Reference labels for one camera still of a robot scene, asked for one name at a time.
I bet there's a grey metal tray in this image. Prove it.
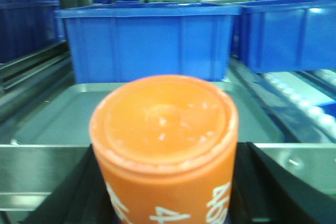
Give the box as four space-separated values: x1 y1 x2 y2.
11 82 285 146

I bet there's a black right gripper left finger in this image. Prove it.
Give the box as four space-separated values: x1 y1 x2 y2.
21 146 116 223

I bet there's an orange capacitor with white numbers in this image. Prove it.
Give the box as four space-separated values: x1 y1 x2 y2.
89 75 239 223

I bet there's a large blue crate centre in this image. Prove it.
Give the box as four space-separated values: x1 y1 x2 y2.
57 3 240 83

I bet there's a roller conveyor track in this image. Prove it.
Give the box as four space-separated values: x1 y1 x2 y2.
232 62 335 143

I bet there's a blue crate on right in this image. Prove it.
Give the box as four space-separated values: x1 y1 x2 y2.
233 0 335 73

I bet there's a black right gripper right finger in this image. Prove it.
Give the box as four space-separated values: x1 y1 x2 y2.
228 142 323 224

